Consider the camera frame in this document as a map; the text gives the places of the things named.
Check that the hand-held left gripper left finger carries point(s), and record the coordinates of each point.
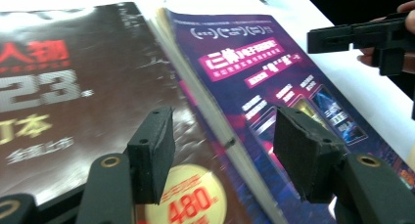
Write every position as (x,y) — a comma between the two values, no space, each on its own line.
(150,158)

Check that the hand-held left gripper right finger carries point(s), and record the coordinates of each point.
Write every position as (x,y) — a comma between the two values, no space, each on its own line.
(306,152)

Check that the purple magazine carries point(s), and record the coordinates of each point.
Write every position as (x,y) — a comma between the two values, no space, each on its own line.
(235,38)

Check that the dark brown and red magazine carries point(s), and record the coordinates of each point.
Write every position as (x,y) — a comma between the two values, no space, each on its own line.
(107,70)

